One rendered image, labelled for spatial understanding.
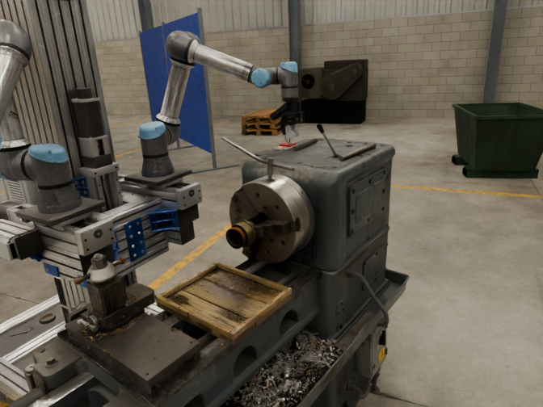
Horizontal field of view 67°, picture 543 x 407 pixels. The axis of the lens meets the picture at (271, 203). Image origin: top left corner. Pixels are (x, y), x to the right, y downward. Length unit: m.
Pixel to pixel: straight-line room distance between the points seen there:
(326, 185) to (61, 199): 0.95
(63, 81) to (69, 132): 0.20
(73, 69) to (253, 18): 10.86
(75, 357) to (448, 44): 10.74
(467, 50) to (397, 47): 1.62
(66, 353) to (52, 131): 0.91
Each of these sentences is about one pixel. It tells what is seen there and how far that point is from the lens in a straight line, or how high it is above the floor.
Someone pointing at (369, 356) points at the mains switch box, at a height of 0.31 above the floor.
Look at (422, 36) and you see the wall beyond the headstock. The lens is 11.33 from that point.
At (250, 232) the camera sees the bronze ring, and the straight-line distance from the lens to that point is 1.39.
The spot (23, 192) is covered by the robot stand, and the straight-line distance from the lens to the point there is 2.11.
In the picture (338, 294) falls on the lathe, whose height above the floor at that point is 0.74.
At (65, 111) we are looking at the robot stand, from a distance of 1.87.
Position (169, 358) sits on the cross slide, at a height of 0.97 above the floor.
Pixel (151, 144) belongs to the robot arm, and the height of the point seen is 1.31.
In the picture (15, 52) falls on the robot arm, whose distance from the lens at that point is 1.58.
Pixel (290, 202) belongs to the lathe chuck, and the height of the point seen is 1.18.
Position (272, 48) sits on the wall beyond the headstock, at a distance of 12.26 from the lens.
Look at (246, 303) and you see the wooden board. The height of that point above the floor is 0.88.
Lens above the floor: 1.65
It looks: 20 degrees down
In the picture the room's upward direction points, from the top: 3 degrees counter-clockwise
